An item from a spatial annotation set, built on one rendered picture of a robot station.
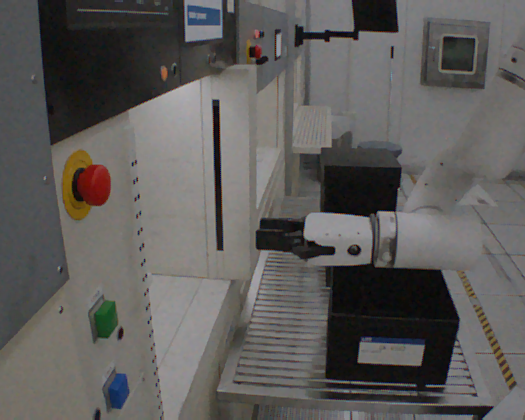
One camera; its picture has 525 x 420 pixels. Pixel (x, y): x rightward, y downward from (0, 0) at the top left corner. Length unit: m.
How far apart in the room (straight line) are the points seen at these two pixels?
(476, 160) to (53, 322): 0.55
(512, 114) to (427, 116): 4.70
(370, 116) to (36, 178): 5.00
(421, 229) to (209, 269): 0.70
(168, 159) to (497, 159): 0.78
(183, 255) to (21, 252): 0.93
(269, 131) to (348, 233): 1.95
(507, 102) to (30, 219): 0.58
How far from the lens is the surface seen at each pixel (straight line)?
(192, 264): 1.30
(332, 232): 0.72
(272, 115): 2.62
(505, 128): 0.70
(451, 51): 5.23
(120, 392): 0.60
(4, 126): 0.37
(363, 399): 1.11
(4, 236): 0.37
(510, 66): 0.72
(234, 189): 1.20
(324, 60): 5.22
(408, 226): 0.73
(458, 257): 0.75
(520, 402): 1.19
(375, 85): 5.27
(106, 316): 0.54
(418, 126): 5.39
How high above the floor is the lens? 1.49
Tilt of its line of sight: 21 degrees down
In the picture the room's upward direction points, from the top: straight up
